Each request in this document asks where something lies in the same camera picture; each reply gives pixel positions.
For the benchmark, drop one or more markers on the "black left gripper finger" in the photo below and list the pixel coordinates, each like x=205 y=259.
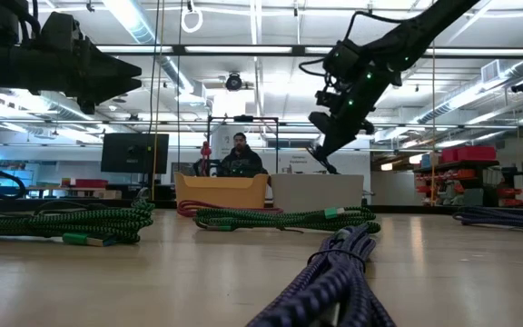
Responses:
x=111 y=88
x=107 y=66

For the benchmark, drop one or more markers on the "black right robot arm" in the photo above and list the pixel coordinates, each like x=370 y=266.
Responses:
x=425 y=27

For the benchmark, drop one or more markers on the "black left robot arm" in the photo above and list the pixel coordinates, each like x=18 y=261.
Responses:
x=2 y=68

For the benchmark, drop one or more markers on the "grey plastic bin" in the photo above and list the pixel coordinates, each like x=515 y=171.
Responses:
x=316 y=193

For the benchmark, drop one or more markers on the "black monitor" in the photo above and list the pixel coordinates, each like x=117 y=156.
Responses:
x=134 y=152

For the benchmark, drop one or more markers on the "person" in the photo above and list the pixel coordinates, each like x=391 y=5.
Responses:
x=241 y=163

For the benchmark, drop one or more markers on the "black overhead beam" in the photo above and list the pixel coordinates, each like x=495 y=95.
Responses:
x=298 y=50

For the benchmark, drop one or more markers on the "red box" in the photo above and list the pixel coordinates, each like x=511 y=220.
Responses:
x=91 y=183

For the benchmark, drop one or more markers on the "yellow plastic bin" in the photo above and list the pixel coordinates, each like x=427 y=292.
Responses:
x=220 y=191

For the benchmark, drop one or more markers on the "wooden background table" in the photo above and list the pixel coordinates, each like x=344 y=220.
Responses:
x=102 y=194

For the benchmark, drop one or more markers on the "storage shelf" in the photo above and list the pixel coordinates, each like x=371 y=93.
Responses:
x=456 y=164

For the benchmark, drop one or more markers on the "red storage bin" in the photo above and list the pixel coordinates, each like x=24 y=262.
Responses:
x=470 y=153

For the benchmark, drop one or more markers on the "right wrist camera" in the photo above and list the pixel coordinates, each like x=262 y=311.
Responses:
x=321 y=122

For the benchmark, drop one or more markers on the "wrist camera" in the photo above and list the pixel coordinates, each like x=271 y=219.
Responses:
x=62 y=29
x=321 y=122

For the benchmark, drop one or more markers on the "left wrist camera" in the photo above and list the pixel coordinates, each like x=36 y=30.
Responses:
x=62 y=29

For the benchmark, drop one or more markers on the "black metal stand frame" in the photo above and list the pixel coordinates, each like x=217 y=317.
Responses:
x=243 y=118

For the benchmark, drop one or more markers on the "black table frame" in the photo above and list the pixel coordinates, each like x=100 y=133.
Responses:
x=416 y=209

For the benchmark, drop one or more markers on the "black ceiling camera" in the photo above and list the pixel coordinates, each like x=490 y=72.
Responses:
x=521 y=86
x=233 y=82

